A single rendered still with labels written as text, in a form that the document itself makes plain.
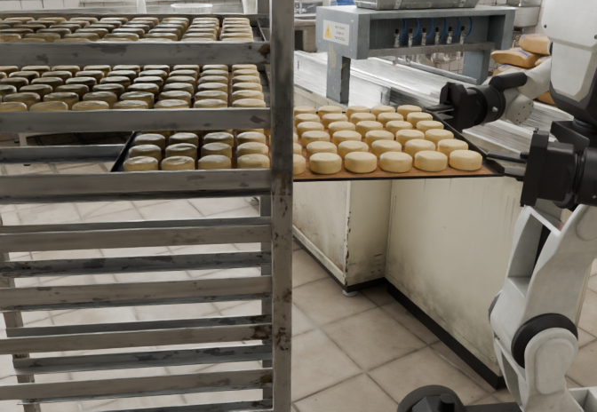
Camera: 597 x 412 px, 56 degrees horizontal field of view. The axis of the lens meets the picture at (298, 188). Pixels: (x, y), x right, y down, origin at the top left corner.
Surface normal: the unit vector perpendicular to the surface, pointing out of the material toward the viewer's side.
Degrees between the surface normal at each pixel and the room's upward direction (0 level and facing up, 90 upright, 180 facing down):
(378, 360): 0
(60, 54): 90
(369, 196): 90
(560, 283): 90
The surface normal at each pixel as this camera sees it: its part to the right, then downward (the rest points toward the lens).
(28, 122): 0.11, 0.37
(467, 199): -0.91, 0.15
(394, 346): 0.01, -0.93
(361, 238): 0.42, 0.34
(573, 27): -0.99, 0.04
